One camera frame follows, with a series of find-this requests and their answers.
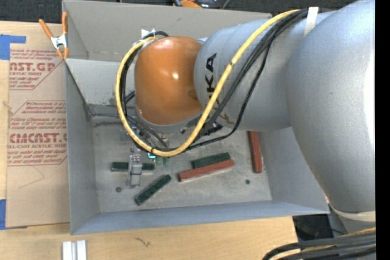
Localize grey metal bin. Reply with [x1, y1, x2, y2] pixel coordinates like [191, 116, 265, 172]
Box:
[62, 0, 331, 236]

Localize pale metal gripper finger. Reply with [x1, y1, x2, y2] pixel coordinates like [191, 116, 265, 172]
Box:
[126, 174, 141, 188]
[129, 154, 144, 176]

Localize dark green flat block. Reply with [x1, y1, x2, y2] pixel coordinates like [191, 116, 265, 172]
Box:
[190, 152, 232, 169]
[110, 161, 155, 172]
[134, 174, 172, 206]

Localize brown cardboard board red print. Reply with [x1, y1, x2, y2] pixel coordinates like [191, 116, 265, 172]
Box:
[0, 20, 71, 231]

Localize red-brown flat block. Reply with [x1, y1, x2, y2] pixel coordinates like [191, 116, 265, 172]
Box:
[247, 130, 264, 175]
[177, 158, 236, 183]

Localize black cylinder on white bracket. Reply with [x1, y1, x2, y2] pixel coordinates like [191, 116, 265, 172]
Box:
[203, 120, 225, 136]

